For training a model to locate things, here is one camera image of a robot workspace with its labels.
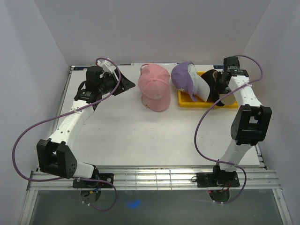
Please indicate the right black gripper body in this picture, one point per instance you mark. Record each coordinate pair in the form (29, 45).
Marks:
(223, 86)

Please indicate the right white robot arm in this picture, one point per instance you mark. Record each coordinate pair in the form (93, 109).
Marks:
(250, 124)

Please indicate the black baseball cap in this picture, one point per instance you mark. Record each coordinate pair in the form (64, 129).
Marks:
(209, 80)

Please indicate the yellow plastic tray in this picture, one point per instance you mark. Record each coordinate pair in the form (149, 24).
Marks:
(185, 100)

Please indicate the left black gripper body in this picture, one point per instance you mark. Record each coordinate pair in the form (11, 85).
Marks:
(109, 81)

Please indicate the purple baseball cap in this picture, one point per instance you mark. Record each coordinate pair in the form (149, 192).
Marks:
(182, 79)

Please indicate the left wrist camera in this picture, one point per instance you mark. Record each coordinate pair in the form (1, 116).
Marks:
(105, 65)

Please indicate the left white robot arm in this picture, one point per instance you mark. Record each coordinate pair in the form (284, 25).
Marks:
(54, 154)

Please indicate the aluminium frame rail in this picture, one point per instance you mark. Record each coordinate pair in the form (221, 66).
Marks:
(157, 196)

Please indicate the pink baseball cap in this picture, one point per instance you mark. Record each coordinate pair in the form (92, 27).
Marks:
(153, 84)

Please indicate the white cap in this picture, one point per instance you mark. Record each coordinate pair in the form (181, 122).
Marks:
(200, 87)

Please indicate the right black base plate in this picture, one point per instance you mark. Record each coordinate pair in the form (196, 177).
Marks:
(211, 180)

